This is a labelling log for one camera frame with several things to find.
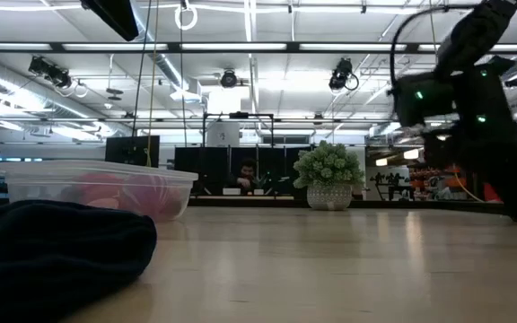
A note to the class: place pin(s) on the black monitor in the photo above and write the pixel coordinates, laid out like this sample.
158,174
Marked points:
128,150

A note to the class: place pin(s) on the person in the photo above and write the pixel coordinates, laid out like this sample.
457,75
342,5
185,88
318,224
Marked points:
246,175

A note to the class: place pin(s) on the clear plastic tupperware container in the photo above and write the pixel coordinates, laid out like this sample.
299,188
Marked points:
38,179

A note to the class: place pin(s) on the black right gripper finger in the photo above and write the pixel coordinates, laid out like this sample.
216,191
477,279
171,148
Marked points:
514,204

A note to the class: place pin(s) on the pink white striped fruit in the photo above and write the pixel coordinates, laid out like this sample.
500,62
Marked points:
155,197

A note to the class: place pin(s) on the dark blue cloth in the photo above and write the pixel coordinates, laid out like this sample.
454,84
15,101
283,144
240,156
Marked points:
52,255

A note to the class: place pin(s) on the green potted plant white pot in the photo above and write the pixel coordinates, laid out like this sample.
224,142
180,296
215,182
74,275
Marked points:
328,170

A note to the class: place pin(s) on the black table frame rail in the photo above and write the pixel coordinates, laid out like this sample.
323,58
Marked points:
397,204

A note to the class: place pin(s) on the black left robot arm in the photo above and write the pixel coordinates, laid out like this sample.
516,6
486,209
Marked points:
112,15

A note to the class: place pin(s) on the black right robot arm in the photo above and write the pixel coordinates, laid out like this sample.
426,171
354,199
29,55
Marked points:
478,31

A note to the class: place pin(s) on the black metal frame stand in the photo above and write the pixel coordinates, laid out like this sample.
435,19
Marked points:
238,116

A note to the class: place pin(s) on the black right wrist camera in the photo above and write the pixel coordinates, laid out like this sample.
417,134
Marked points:
420,101

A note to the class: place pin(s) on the white box on stand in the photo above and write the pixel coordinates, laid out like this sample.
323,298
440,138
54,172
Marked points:
222,133

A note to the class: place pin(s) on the black partition panels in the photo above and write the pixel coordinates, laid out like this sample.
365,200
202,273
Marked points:
204,168

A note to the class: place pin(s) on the black ceiling camera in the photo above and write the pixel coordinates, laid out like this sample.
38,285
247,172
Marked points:
341,74
49,72
229,79
515,81

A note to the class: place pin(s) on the rack with grey orange bins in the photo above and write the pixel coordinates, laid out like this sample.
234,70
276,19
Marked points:
433,181

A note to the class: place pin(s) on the black overhead frame bar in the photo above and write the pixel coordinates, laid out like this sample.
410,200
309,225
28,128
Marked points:
173,46

